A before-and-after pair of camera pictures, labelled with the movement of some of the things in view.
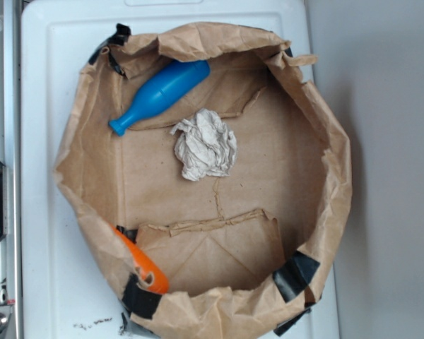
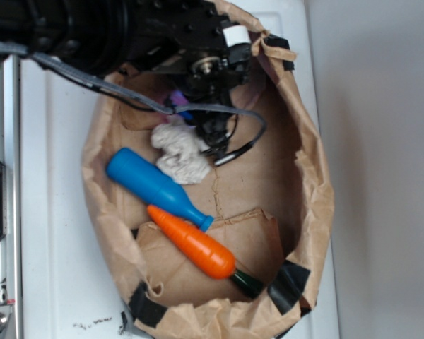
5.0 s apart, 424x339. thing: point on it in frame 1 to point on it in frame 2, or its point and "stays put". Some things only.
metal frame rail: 3,139 stays put
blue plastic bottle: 162,91 to 140,176
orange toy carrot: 160,284 to 205,253
